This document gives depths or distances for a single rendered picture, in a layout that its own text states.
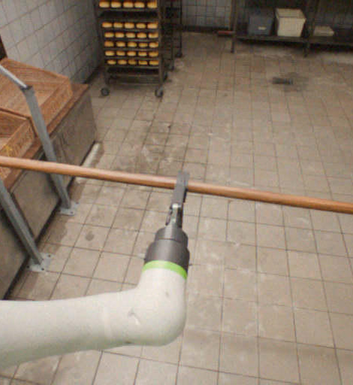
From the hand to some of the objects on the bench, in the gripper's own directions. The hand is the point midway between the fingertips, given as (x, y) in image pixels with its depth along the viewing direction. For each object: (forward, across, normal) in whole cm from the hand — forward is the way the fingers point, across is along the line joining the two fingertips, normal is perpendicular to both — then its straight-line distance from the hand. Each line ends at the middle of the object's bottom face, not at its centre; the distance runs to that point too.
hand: (182, 186), depth 81 cm
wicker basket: (+119, +61, -124) cm, 182 cm away
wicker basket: (+60, +61, -124) cm, 151 cm away
